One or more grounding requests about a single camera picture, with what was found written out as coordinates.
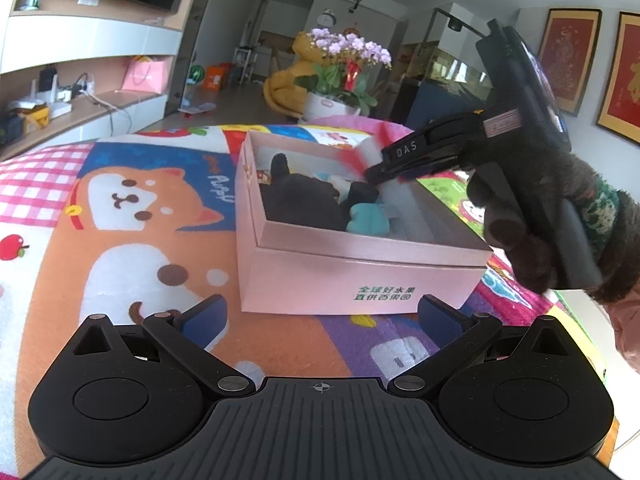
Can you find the narrow red framed picture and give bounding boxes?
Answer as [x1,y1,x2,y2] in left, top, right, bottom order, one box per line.
[534,7,603,117]

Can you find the glass fish tank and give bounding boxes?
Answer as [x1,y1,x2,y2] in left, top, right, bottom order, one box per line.
[401,7,494,97]

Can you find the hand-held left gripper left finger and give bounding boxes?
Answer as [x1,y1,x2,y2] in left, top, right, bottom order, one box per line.
[65,294,256,395]

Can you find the white wall shelf cabinet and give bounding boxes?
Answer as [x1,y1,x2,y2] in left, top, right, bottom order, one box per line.
[0,0,227,162]

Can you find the pink gift bag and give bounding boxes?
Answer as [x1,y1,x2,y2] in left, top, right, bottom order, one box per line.
[121,55,171,95]

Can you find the yellow object on shelf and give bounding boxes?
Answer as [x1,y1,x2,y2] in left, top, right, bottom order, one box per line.
[17,105,51,134]

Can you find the small skateboard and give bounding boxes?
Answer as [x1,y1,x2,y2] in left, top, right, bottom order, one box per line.
[178,103,216,120]

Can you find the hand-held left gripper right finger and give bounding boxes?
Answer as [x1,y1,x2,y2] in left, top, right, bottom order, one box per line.
[387,295,577,395]

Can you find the person's right hand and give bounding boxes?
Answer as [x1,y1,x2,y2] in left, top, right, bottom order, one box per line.
[466,152,640,307]

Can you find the person's right forearm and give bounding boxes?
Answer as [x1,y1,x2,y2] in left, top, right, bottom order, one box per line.
[606,280,640,363]

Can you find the yellow plush bear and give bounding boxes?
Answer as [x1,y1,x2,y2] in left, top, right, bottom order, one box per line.
[263,31,322,119]

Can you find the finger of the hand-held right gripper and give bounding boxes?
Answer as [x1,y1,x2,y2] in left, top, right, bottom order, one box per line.
[381,112,486,165]
[363,154,463,184]

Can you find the potted pink orchid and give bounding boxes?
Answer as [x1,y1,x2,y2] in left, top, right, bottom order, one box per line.
[294,27,394,122]

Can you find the teal soft toy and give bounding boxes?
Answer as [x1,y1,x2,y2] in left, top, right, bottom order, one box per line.
[345,202,394,236]

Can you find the black fluffy plush toy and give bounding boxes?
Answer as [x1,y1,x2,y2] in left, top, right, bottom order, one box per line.
[259,152,379,234]

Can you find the colourful printed blanket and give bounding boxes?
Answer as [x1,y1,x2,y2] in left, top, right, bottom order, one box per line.
[0,114,610,480]

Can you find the white devices on shelf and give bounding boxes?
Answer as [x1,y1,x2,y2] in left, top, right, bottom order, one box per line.
[7,71,97,117]

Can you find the wide red framed picture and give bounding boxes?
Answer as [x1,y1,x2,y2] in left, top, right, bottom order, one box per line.
[594,11,640,147]

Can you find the orange bag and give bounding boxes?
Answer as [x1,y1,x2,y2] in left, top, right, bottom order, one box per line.
[204,63,232,92]

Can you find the pink cardboard box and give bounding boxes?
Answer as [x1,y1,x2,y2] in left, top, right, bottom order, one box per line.
[235,130,494,317]

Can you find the red and white packet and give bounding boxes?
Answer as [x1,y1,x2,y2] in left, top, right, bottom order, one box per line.
[344,122,417,182]

